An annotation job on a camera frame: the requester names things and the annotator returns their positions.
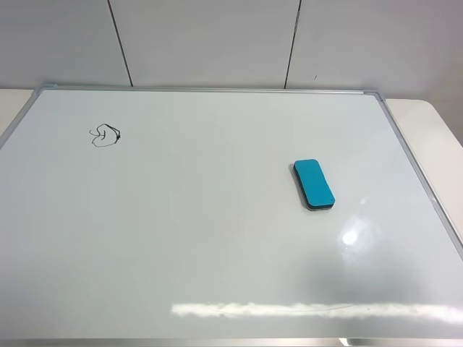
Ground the blue whiteboard eraser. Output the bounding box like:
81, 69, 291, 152
293, 159, 336, 211

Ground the black marker scribble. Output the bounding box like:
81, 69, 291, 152
89, 124, 121, 148

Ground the white whiteboard with aluminium frame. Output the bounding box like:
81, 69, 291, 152
1, 87, 462, 346

